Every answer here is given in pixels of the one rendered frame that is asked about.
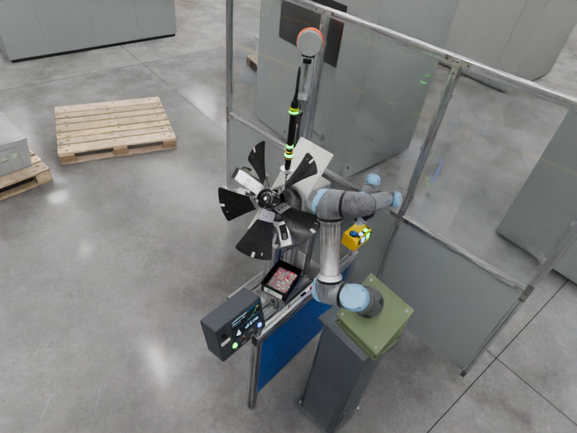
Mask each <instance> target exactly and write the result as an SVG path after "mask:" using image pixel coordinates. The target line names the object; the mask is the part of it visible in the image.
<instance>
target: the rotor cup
mask: <svg viewBox="0 0 577 433"><path fill-rule="evenodd" d="M277 194H278V190H271V189H267V188H265V189H263V190H261V191H260V192H259V193H258V195H257V204H258V206H259V207H260V208H262V209H265V210H268V211H272V212H275V214H278V213H277V212H276V211H274V210H273V209H274V208H275V207H277V206H278V205H280V204H281V203H285V204H286V197H285V195H284V193H282V194H281V195H280V196H279V197H278V195H277ZM264 197H267V199H266V200H264ZM273 204H276V205H273Z"/></svg>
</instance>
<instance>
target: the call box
mask: <svg viewBox="0 0 577 433"><path fill-rule="evenodd" d="M366 227H368V226H367V225H365V224H364V226H361V225H358V226H356V225H355V224H354V225H353V226H352V227H351V228H349V229H348V230H346V231H345V232H344V233H343V238H342V242H341V243H343V244H344V245H345V246H346V247H348V248H349V249H351V250H352V251H355V250H356V249H357V248H358V247H360V246H361V245H362V244H363V243H364V242H366V241H367V240H368V239H369V237H368V238H367V239H366V240H365V241H364V242H361V244H360V245H358V243H359V241H360V240H362V238H364V237H365V236H366V235H367V234H369V233H370V232H371V231H372V229H371V228H370V229H368V230H367V232H366V231H365V233H364V234H363V235H359V234H360V233H361V232H362V231H363V230H364V229H365V228H366ZM353 230H354V231H355V232H357V235H359V236H360V238H359V239H358V238H357V237H356V236H352V235H351V234H350V232H351V231H353Z"/></svg>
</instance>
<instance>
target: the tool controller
mask: <svg viewBox="0 0 577 433"><path fill-rule="evenodd" d="M259 322H261V323H262V325H261V327H257V324H258V323H259ZM200 323H201V326H202V329H203V334H204V337H205V340H206V344H207V346H208V349H209V351H211V352H212V353H213V354H214V355H215V356H217V357H218V358H219V359H221V360H222V361H223V362H225V361H226V360H227V359H228V358H229V357H231V356H232V355H233V354H234V353H235V352H236V351H237V350H238V349H239V348H240V347H242V346H243V345H244V344H245V343H246V342H248V341H249V340H250V339H251V338H252V337H254V336H255V335H256V334H257V333H258V332H260V331H261V330H262V329H263V328H264V327H265V323H264V314H263V309H262V303H261V299H260V296H258V295H256V294H254V293H253V292H251V291H250V290H248V289H246V288H243V289H241V290H240V291H238V292H237V293H236V294H234V295H233V296H231V297H230V298H229V299H227V300H226V301H225V302H224V303H223V304H221V305H220V306H219V307H217V308H216V309H214V310H213V311H212V312H210V313H209V314H207V315H206V316H205V317H203V318H202V319H201V320H200ZM241 326H242V329H243V334H242V335H241V336H240V337H239V338H237V339H236V340H235V339H234V332H235V331H236V330H237V329H238V328H240V327H241ZM252 328H253V330H254V331H253V333H252V334H250V333H249V331H250V330H251V329H252ZM243 335H245V336H246V339H245V340H244V341H241V340H240V339H241V337H242V336H243ZM235 342H236V343H237V346H236V347H235V348H233V347H232V346H233V344H234V343H235Z"/></svg>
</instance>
